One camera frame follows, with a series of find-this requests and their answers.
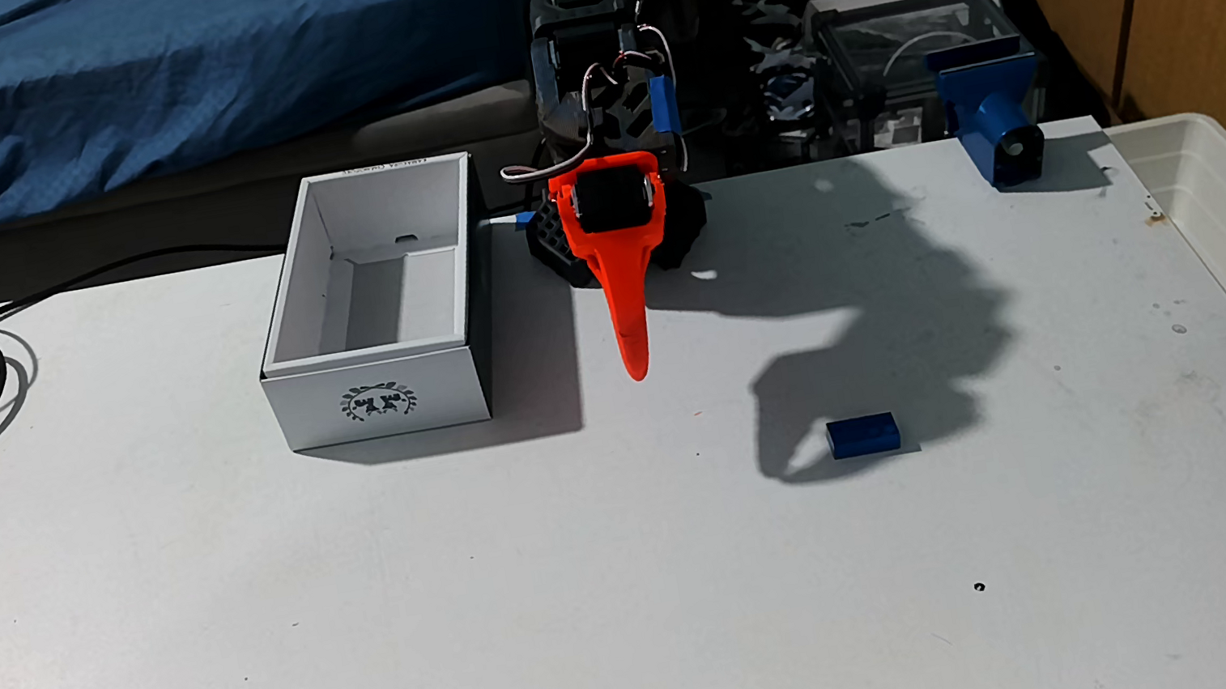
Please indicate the blue bed sheet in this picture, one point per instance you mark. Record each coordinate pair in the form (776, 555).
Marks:
(152, 73)

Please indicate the blue printed clamp mount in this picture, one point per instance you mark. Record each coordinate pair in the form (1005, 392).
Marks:
(995, 130)

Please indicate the blue toy brick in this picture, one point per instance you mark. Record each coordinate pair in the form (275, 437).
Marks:
(863, 437)

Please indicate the white cardboard box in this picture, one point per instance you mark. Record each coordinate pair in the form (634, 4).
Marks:
(376, 401)

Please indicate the clear enclosure with black frame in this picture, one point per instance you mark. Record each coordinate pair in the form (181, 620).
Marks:
(909, 39)

